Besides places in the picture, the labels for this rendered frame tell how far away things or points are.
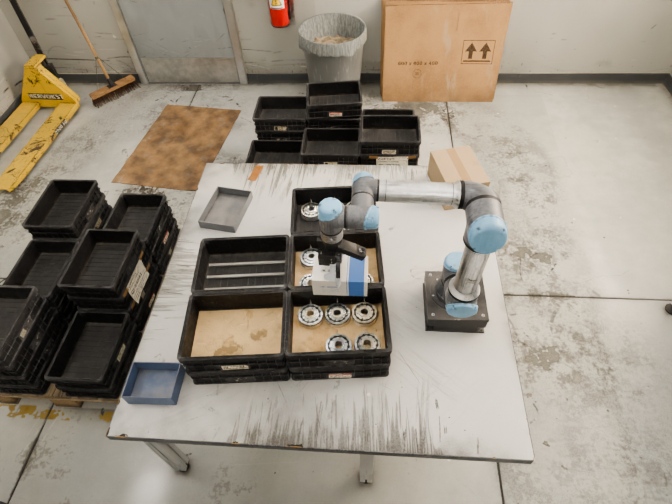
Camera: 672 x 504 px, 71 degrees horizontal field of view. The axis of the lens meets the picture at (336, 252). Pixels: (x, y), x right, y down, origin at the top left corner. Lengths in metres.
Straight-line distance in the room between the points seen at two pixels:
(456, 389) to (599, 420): 1.12
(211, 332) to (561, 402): 1.88
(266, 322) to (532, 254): 2.03
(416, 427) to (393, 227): 1.02
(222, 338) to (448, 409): 0.93
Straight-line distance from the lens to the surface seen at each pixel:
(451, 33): 4.48
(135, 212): 3.28
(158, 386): 2.11
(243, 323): 1.99
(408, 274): 2.25
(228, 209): 2.61
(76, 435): 3.02
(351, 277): 1.69
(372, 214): 1.47
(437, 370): 2.01
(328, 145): 3.45
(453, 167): 2.56
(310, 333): 1.92
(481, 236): 1.49
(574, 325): 3.17
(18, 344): 2.81
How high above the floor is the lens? 2.49
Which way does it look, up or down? 51 degrees down
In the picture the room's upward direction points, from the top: 4 degrees counter-clockwise
